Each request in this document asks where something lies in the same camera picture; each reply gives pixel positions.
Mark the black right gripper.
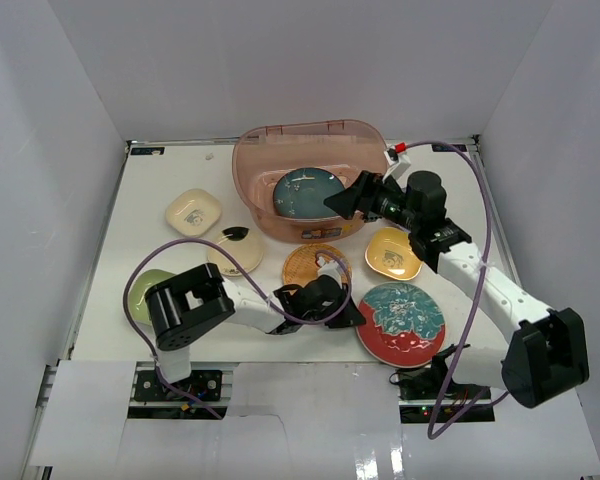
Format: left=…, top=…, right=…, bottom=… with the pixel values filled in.
left=324, top=171, right=421, bottom=233

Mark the red and teal plate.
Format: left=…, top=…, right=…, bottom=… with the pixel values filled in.
left=356, top=282, right=446, bottom=369

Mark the dark teal round plate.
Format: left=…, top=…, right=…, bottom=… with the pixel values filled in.
left=273, top=167, right=345, bottom=220

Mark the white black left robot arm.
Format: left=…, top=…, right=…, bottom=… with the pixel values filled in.
left=144, top=262, right=366, bottom=399

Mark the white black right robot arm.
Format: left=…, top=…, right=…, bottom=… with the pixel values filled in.
left=324, top=171, right=590, bottom=408

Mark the pink translucent plastic bin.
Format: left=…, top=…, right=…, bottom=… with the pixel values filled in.
left=232, top=119, right=387, bottom=243

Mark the round woven bamboo plate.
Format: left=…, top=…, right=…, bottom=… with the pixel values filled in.
left=282, top=243, right=352, bottom=287

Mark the yellow square dish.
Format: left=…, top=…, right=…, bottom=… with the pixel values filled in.
left=365, top=227, right=423, bottom=281

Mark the cream round plate black mark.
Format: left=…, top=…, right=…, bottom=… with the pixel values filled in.
left=207, top=226, right=264, bottom=277

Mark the cream square dish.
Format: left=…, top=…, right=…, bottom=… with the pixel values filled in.
left=165, top=188, right=222, bottom=238

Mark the light green dish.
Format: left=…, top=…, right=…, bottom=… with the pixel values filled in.
left=126, top=269, right=175, bottom=326

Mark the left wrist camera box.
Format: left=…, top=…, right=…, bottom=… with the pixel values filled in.
left=315, top=253, right=341, bottom=283

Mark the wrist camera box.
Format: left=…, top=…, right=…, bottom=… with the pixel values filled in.
left=315, top=253, right=341, bottom=283
left=383, top=142, right=411, bottom=180

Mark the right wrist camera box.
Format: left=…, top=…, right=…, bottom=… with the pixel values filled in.
left=383, top=142, right=411, bottom=180

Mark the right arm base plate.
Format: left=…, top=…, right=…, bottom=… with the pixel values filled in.
left=388, top=367, right=493, bottom=408

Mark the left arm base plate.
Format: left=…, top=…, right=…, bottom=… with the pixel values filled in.
left=131, top=370, right=223, bottom=402

